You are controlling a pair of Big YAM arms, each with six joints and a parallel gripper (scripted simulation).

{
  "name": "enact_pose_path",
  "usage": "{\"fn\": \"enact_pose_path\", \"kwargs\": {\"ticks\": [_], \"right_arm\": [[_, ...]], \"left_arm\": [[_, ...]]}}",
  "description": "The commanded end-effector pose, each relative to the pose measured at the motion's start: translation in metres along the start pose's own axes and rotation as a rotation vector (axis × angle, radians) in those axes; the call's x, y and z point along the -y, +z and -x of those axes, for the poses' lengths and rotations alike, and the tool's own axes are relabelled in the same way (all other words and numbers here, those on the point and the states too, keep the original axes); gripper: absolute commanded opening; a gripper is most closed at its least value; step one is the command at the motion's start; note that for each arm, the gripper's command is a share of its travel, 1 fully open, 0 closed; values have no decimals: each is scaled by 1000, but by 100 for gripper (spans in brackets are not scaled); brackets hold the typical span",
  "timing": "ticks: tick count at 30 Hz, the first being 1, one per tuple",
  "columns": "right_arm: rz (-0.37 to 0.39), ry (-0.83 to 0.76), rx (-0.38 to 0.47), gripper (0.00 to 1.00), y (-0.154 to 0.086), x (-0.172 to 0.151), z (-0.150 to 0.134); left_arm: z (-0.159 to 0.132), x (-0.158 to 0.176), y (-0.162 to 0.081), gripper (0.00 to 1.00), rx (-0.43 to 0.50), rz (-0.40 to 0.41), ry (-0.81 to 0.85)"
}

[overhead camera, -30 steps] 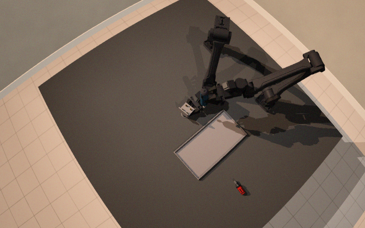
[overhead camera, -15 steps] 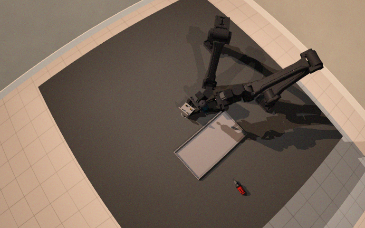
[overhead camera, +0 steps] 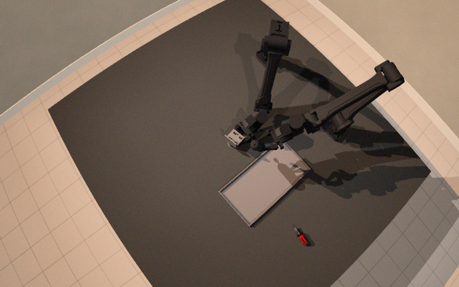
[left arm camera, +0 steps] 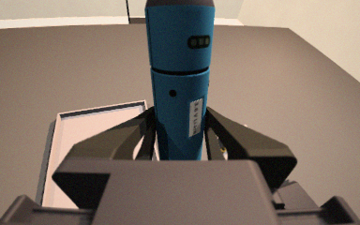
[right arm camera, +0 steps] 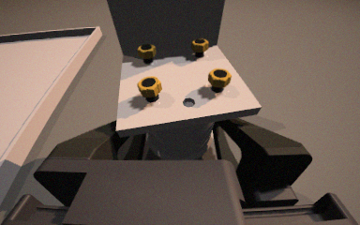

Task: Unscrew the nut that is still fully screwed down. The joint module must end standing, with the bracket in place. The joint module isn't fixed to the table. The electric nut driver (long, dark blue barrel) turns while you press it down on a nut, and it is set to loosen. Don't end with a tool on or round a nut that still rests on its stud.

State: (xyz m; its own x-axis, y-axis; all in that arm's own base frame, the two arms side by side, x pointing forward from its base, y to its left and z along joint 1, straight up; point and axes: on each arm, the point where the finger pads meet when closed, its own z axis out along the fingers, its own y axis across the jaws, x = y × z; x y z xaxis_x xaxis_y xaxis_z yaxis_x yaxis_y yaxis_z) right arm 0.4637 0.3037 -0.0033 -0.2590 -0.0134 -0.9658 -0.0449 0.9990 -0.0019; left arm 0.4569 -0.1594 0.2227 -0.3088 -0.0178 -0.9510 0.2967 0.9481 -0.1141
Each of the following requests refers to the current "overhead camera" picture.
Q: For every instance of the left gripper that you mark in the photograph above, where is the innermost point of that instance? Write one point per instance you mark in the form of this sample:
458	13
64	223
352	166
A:
277	140

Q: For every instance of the red-handled nut driver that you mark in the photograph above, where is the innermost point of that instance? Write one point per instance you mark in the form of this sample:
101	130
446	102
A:
302	238

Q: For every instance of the blue nut driver barrel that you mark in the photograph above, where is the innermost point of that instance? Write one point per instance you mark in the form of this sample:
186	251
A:
257	145

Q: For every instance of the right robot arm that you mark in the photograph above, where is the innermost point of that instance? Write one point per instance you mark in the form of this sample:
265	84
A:
278	40

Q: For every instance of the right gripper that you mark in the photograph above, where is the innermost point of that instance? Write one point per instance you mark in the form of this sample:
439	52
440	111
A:
246	131

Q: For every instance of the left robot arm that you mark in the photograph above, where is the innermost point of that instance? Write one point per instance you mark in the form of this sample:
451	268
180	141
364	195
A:
337	115

